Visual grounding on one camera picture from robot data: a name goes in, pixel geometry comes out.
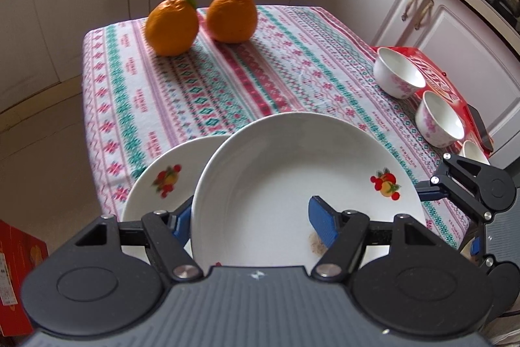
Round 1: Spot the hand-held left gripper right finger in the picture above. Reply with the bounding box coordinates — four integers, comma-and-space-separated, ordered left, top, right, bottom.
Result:
308, 196, 439, 283

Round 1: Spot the patterned striped tablecloth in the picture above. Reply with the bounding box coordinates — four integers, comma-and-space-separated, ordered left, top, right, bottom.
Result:
82, 6, 474, 250

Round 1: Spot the white plate with fruit decal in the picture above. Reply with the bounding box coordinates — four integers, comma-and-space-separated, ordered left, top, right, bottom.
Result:
121, 136, 232, 256
191, 113, 427, 267

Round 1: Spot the red printed carton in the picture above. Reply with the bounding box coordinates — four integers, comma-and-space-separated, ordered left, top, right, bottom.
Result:
0, 220, 49, 335

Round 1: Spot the red printed gift box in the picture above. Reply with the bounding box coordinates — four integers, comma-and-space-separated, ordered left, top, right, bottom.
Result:
370, 45, 494, 153

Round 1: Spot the black smartphone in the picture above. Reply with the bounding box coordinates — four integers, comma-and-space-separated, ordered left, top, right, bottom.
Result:
466, 104, 494, 153

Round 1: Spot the white bowl with pink flowers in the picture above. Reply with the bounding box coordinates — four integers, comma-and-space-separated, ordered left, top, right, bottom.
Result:
458, 140, 491, 167
373, 46, 426, 100
415, 91, 466, 148

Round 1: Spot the orange with green leaf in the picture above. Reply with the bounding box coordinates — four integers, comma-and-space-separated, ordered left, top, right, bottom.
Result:
145, 0, 219, 56

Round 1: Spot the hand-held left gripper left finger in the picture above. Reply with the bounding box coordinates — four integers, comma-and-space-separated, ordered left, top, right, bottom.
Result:
73, 194, 204, 283

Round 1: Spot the bumpy orange without leaf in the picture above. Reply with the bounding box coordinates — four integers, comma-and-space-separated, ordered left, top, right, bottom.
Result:
207, 0, 258, 44

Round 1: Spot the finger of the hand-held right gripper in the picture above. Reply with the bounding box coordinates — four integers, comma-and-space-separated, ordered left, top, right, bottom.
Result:
414, 153, 494, 223
469, 223, 504, 270

